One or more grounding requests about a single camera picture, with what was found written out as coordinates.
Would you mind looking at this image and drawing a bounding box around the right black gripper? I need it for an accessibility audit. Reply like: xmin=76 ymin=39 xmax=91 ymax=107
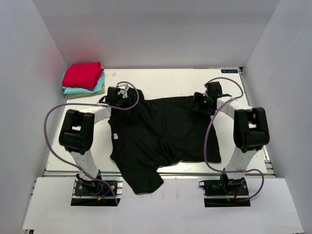
xmin=191 ymin=92 xmax=216 ymax=116

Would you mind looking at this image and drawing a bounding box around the black t-shirt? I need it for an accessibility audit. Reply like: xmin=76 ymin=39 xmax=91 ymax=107
xmin=108 ymin=93 xmax=221 ymax=195

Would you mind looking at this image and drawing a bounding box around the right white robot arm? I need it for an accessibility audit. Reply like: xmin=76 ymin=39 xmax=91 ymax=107
xmin=191 ymin=78 xmax=270 ymax=195

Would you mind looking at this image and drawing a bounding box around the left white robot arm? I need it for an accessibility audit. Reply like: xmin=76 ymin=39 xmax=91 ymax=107
xmin=58 ymin=83 xmax=139 ymax=195

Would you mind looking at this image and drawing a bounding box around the teal folded t-shirt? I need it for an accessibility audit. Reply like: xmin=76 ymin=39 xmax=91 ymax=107
xmin=62 ymin=72 xmax=105 ymax=95

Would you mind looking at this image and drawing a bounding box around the blue table label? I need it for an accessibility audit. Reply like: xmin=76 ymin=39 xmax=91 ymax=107
xmin=221 ymin=69 xmax=238 ymax=74

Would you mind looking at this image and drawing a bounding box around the red folded t-shirt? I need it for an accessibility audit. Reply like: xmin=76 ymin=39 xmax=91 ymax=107
xmin=62 ymin=62 xmax=104 ymax=90

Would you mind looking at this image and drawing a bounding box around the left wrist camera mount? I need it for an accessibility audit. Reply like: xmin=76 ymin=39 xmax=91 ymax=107
xmin=117 ymin=83 xmax=129 ymax=98

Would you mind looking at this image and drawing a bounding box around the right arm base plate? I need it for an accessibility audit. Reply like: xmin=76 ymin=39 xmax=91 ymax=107
xmin=198 ymin=175 xmax=251 ymax=208

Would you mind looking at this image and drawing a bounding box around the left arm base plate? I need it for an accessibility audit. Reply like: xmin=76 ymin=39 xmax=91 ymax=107
xmin=71 ymin=174 xmax=123 ymax=207

